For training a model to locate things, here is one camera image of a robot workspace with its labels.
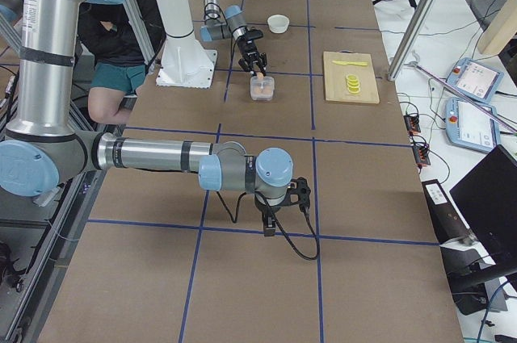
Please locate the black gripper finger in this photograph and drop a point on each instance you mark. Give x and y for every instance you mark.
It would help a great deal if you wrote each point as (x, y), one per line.
(263, 62)
(247, 66)

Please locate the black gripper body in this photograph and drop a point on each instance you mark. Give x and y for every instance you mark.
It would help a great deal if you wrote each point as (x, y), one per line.
(248, 51)
(267, 212)

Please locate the clear plastic egg box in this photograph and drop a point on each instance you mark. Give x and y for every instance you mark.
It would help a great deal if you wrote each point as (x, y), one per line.
(262, 88)

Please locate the black device box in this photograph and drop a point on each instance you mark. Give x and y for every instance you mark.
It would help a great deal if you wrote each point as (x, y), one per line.
(447, 223)

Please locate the white ceramic bowl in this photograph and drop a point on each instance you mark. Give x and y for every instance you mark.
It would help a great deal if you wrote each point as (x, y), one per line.
(278, 24)

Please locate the bamboo cutting board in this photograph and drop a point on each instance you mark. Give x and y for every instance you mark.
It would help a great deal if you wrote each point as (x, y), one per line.
(335, 82)

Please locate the yellow lemon slice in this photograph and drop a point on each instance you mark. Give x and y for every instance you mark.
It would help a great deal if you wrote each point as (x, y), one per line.
(352, 77)
(354, 86)
(353, 90)
(353, 82)

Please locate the yellow plastic knife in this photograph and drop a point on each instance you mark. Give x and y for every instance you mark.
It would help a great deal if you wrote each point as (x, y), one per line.
(354, 63)

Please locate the seated person in black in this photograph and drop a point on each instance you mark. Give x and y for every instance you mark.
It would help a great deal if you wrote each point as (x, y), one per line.
(119, 65)

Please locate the grabber reaching stick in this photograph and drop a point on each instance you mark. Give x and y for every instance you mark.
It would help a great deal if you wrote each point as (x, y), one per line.
(463, 97)

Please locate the orange black circuit module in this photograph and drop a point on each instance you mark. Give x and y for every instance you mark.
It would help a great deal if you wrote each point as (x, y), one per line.
(412, 124)
(421, 154)

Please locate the blue teach pendant far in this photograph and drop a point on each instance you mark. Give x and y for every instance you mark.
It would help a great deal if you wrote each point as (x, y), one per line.
(475, 80)

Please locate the blue teach pendant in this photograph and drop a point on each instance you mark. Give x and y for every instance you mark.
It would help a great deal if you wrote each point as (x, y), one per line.
(468, 127)
(475, 80)

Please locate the blue teach pendant near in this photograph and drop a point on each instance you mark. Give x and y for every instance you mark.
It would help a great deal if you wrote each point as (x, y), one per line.
(468, 127)

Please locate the black monitor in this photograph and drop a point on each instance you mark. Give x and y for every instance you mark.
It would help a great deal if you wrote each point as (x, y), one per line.
(486, 198)

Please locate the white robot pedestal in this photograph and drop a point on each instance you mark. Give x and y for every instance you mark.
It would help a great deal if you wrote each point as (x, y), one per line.
(184, 62)

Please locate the aluminium frame post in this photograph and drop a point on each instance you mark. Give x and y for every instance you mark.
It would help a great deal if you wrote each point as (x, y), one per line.
(409, 38)

